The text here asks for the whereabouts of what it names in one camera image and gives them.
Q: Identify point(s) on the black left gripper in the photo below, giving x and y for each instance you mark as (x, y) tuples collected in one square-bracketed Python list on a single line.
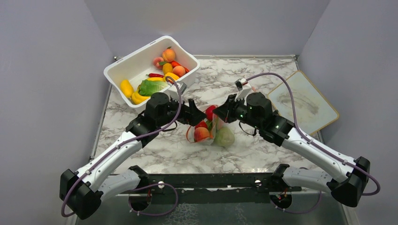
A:
[(191, 115)]

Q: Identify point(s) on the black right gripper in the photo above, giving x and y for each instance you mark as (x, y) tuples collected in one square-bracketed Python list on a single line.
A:
[(225, 112)]

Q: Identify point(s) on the red apple toy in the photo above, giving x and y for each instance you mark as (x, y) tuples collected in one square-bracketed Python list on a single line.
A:
[(209, 112)]

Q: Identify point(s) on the clear zip bag orange zipper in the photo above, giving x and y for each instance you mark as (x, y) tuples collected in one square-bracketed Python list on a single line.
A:
[(213, 127)]

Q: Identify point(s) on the green cabbage toy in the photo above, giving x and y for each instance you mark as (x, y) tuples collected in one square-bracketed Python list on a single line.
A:
[(224, 137)]

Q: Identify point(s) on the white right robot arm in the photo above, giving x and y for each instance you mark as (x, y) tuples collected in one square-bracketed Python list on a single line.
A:
[(342, 176)]

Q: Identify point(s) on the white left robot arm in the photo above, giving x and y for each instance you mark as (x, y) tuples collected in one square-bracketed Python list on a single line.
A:
[(84, 190)]

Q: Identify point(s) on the yellow bell pepper toy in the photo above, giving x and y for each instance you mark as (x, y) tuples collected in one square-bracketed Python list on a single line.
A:
[(170, 77)]

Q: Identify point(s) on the peach toy right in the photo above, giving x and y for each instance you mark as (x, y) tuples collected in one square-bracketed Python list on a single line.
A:
[(179, 71)]

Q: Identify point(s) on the small yellow mango toy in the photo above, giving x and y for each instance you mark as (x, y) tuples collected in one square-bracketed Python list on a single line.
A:
[(167, 68)]

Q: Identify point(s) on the light green lettuce toy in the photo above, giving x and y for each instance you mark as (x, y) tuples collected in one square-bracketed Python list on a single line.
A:
[(147, 87)]

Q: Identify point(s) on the red chili pepper toy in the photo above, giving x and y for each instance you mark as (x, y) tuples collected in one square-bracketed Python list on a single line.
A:
[(155, 75)]

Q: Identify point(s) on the curved yellow banana toy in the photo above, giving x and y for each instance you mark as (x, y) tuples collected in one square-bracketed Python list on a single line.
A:
[(137, 98)]

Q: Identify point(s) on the pink peach toy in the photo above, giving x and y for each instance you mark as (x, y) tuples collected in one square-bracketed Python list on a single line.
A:
[(157, 62)]

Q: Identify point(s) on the peach toy at back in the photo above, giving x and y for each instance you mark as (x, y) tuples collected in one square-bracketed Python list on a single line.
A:
[(169, 55)]

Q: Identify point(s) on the wood framed white board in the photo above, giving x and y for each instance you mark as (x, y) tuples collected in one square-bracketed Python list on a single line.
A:
[(313, 110)]

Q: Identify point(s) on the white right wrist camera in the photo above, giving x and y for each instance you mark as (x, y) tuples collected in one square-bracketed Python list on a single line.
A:
[(243, 87)]

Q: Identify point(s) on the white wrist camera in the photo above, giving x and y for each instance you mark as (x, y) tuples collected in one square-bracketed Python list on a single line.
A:
[(243, 87), (176, 93)]

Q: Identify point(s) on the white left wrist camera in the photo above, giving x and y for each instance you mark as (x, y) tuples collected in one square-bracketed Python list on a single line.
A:
[(176, 93)]

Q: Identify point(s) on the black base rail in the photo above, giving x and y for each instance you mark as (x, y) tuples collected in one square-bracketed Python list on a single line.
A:
[(204, 188)]

